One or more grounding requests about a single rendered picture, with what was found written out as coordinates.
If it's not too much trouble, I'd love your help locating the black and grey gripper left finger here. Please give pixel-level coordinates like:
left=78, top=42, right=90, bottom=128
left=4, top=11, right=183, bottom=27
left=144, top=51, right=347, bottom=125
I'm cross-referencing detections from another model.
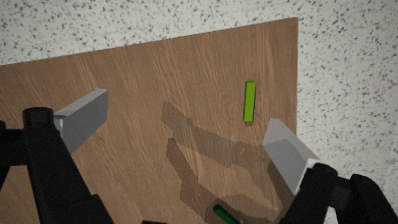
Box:
left=0, top=88, right=114, bottom=224

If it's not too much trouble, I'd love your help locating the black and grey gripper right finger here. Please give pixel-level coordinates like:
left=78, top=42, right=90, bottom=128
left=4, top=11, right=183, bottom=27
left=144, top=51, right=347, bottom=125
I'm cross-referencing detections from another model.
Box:
left=262, top=118, right=398, bottom=224

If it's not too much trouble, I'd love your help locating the lime green rod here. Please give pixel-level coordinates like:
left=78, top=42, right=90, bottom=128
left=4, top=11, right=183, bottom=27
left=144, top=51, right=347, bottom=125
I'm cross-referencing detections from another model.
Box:
left=243, top=81, right=256, bottom=122

